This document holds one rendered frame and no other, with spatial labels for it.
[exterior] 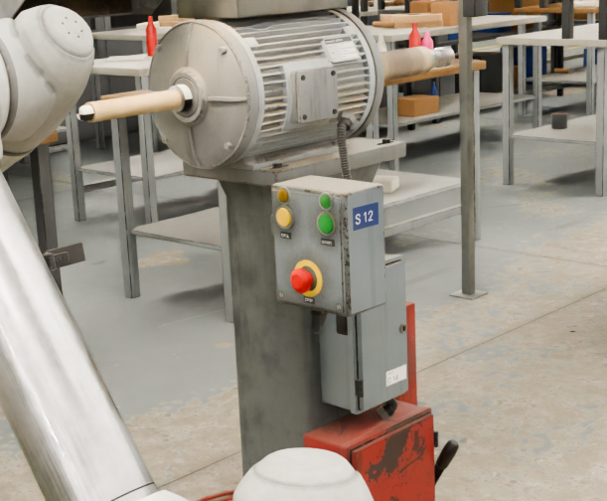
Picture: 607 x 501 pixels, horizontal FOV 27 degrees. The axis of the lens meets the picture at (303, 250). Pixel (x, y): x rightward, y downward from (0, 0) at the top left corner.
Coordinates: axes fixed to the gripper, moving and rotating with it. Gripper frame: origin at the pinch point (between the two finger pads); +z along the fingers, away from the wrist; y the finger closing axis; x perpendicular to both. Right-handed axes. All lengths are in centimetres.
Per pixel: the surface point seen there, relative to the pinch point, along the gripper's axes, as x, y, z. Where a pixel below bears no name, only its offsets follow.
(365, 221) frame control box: -2, 40, 31
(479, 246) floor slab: -72, -199, 383
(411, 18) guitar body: 52, -363, 565
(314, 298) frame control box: -13.4, 31.6, 25.8
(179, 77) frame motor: 24.9, 8.2, 26.0
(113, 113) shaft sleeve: 20.5, 10.0, 9.5
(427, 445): -51, 19, 62
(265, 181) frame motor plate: 5.0, 15.6, 34.9
